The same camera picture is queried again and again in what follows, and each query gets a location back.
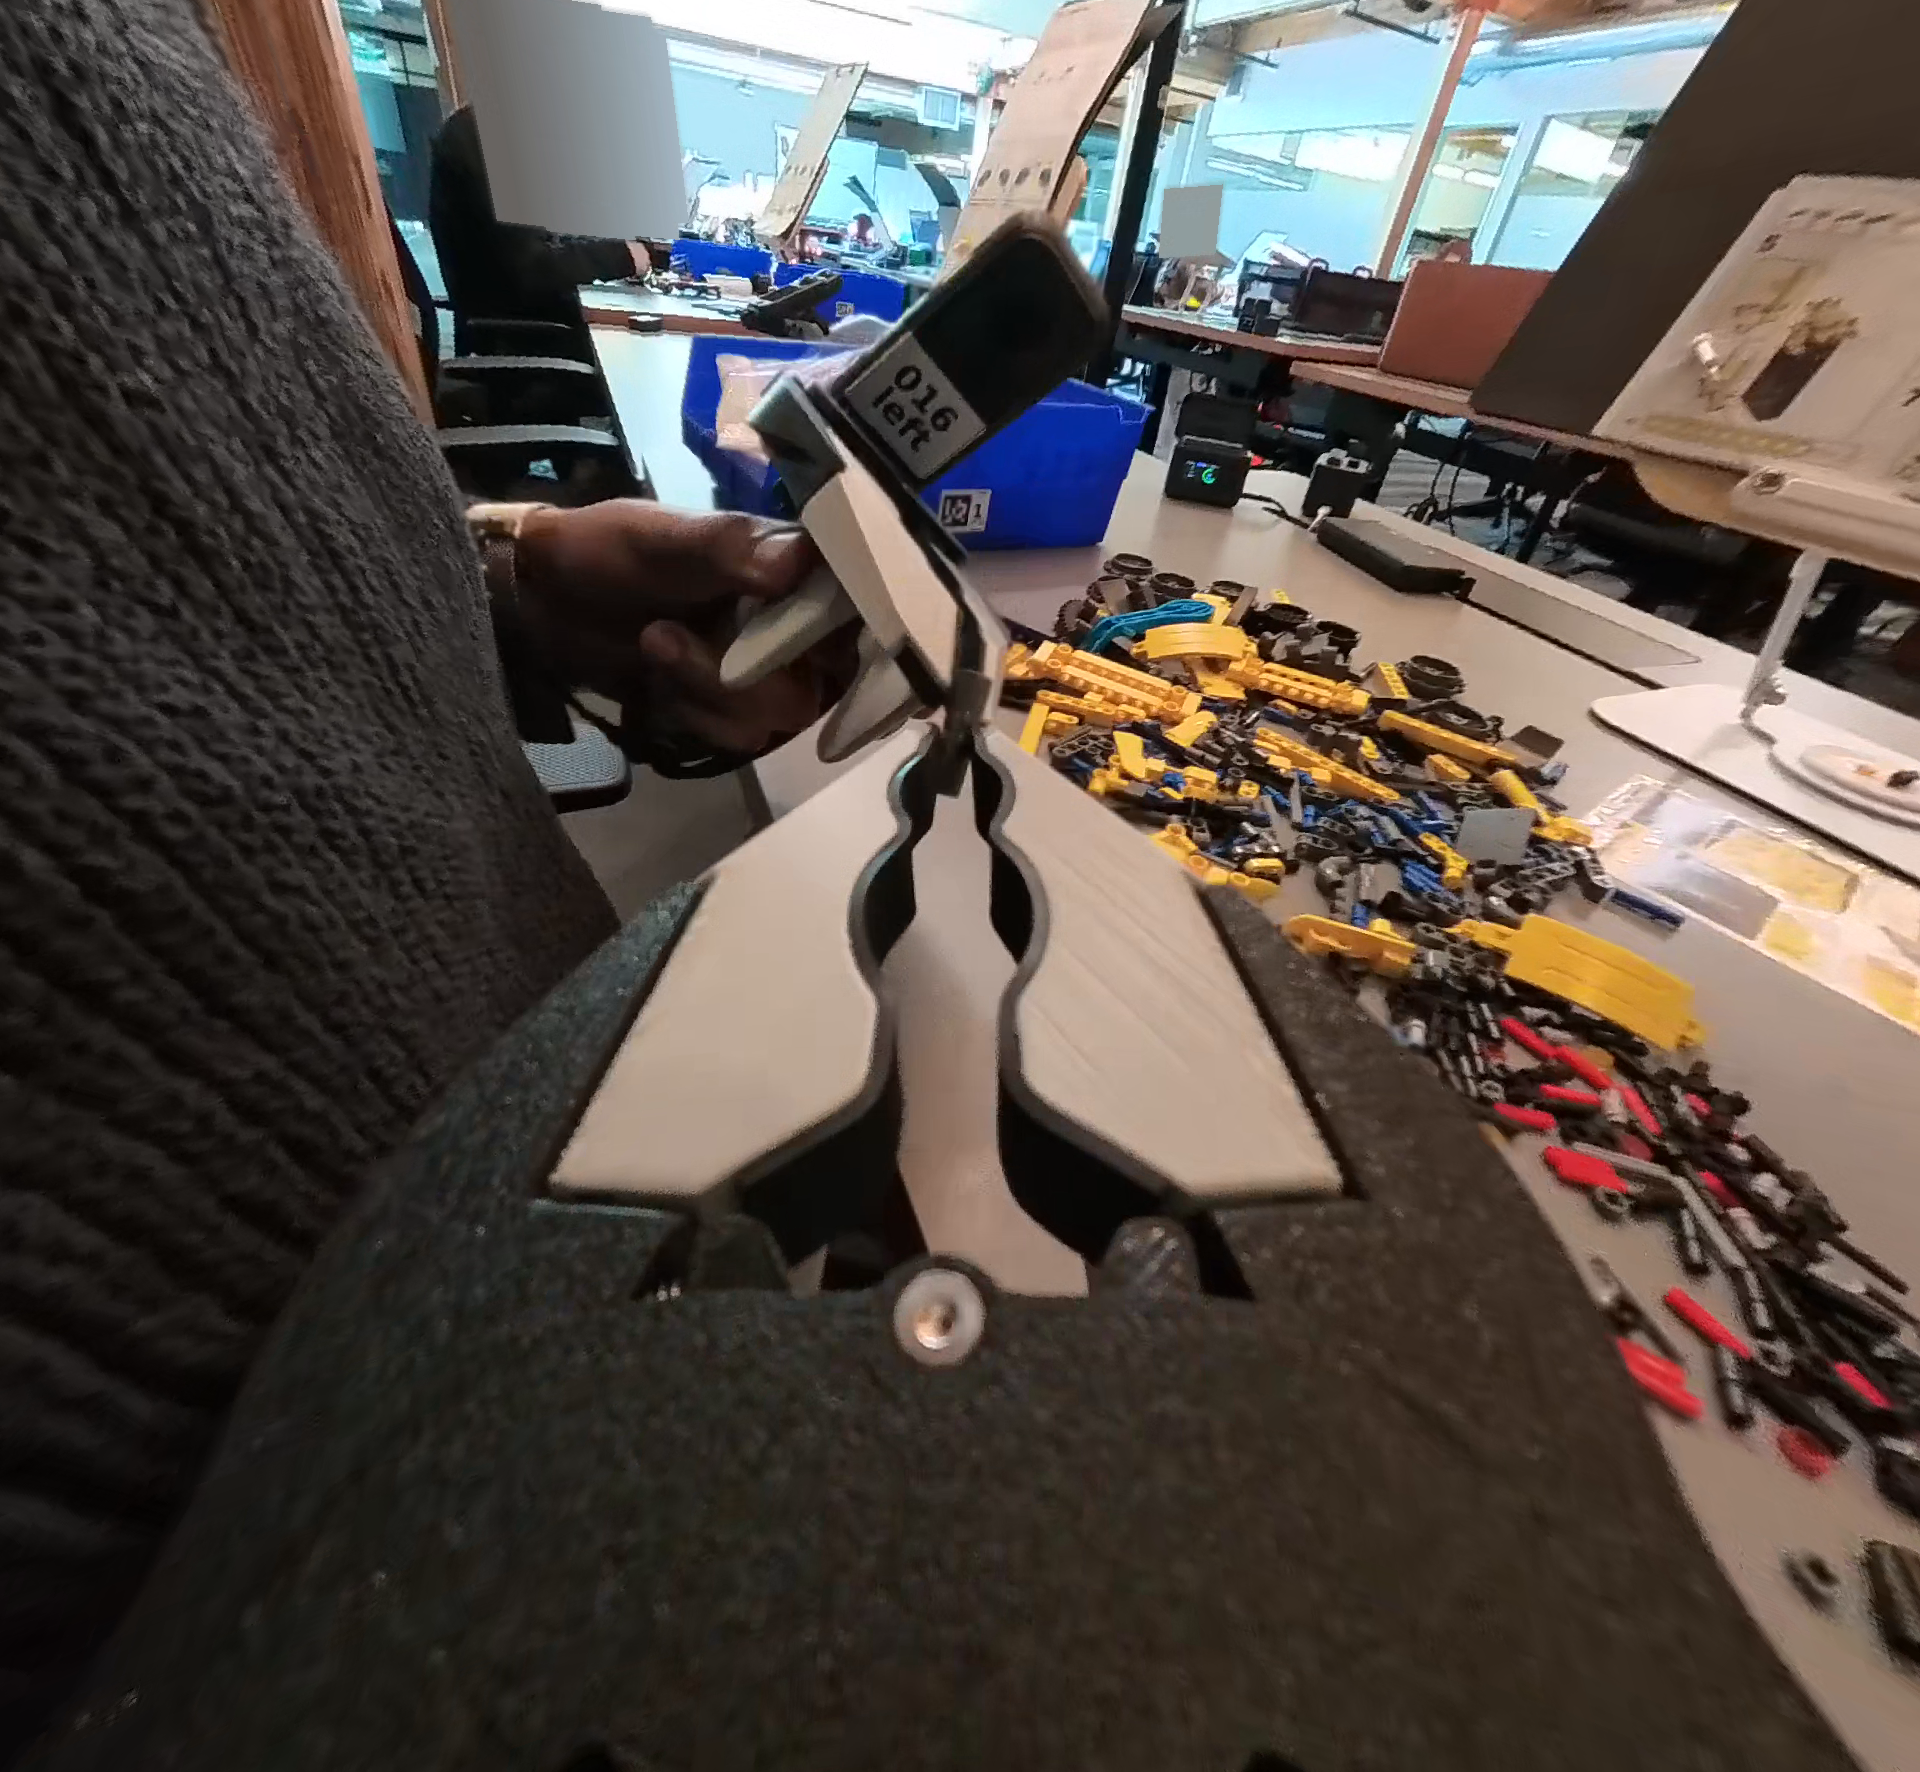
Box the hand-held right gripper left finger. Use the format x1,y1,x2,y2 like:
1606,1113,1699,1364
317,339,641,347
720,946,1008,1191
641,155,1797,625
546,729,947,1214

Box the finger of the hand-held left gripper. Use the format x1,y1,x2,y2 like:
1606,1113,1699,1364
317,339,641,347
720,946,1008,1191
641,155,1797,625
814,662,947,763
808,465,1014,722

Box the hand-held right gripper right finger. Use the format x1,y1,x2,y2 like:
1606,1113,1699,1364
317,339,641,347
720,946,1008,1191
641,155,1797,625
963,731,1348,1207

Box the person's left forearm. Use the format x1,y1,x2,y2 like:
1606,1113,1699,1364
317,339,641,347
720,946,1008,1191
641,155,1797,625
0,0,526,814

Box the person's left hand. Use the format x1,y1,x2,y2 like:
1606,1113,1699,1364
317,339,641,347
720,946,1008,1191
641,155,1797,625
515,496,858,770

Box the blue plastic bin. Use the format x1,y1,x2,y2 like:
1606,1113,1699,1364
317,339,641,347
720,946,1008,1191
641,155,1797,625
683,331,1157,554

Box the wooden desk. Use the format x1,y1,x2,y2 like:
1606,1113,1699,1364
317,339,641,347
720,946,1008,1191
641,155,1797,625
1118,301,1390,455

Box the large cardboard panel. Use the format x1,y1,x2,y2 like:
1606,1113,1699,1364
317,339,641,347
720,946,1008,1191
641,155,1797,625
960,0,1169,267

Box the clear plastic bag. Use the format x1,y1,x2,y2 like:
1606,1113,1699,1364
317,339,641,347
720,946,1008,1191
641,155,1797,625
709,314,901,440

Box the small cardboard panel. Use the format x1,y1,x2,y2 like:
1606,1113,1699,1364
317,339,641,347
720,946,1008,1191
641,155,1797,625
754,62,872,244

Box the black pole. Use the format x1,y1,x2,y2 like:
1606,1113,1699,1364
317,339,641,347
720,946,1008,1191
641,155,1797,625
1102,0,1221,381

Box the black office chair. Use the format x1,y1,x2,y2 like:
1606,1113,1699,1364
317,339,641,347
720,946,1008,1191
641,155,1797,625
433,204,640,500
524,722,632,814

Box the yellow curved panel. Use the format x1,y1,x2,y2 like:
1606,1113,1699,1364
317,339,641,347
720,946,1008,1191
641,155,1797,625
1447,914,1707,1055

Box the brown box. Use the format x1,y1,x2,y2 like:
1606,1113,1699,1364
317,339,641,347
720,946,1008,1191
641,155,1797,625
1379,258,1556,390

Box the flat black power brick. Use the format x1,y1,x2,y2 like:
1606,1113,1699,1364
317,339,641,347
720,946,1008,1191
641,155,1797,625
1315,514,1479,598

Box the white document stand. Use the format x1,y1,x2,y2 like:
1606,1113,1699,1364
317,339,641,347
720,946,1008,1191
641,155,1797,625
1590,459,1920,887

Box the pile of black red pins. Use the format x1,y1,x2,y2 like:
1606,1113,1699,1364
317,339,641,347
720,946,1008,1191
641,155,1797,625
1373,970,1920,1669

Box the black backing board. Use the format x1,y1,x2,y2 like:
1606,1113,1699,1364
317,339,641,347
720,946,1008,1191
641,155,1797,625
1469,0,1920,440

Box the instruction booklet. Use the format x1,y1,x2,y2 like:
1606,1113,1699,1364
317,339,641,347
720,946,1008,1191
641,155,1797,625
1593,175,1920,488

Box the small white disc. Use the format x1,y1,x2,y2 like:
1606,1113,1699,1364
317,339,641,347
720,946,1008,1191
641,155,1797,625
1770,740,1920,815

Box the small black connector piece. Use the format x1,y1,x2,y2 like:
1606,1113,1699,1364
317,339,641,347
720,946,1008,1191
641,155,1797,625
1861,1540,1920,1664

